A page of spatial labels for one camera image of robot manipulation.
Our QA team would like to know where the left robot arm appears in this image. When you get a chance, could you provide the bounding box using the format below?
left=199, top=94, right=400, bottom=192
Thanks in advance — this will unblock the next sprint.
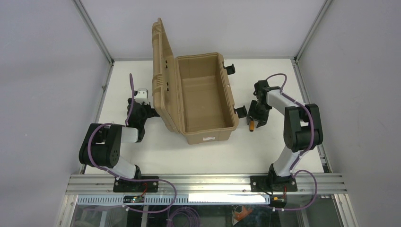
left=78, top=98, right=159, bottom=180

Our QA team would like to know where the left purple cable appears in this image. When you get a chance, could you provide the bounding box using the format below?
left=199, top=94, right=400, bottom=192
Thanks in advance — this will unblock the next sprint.
left=87, top=73, right=178, bottom=214

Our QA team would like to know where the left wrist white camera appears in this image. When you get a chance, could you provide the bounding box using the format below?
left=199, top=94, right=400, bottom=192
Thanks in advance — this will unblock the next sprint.
left=134, top=88, right=150, bottom=105

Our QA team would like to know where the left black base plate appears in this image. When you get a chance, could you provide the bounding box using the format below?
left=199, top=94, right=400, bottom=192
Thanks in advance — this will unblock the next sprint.
left=113, top=175, right=159, bottom=193

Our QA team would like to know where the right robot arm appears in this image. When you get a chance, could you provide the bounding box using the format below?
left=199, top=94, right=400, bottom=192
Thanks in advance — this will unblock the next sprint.
left=246, top=80, right=323, bottom=191

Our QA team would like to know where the aluminium mounting rail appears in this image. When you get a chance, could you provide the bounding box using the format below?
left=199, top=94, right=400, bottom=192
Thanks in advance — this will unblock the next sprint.
left=65, top=173, right=347, bottom=195

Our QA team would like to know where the orange handled screwdriver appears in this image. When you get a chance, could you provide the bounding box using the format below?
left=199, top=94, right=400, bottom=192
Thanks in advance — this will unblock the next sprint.
left=249, top=120, right=255, bottom=132

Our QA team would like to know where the coiled purple cable below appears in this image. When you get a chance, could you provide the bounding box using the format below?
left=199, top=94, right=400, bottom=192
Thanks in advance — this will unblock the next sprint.
left=166, top=206, right=201, bottom=227

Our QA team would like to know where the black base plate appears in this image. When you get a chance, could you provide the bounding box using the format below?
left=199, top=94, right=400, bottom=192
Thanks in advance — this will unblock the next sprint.
left=113, top=175, right=159, bottom=193
left=250, top=175, right=298, bottom=192

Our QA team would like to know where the tan plastic toolbox bin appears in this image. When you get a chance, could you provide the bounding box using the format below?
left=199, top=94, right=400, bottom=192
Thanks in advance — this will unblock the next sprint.
left=152, top=18, right=246, bottom=145

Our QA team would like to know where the white slotted cable duct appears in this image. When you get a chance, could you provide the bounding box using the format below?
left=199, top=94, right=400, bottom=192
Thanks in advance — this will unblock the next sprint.
left=77, top=193, right=270, bottom=206

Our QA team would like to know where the orange object below table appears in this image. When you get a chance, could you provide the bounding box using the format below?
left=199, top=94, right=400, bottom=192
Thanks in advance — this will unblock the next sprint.
left=233, top=205, right=253, bottom=221

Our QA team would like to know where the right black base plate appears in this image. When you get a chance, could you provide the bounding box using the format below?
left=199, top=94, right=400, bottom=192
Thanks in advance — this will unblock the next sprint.
left=250, top=175, right=298, bottom=192

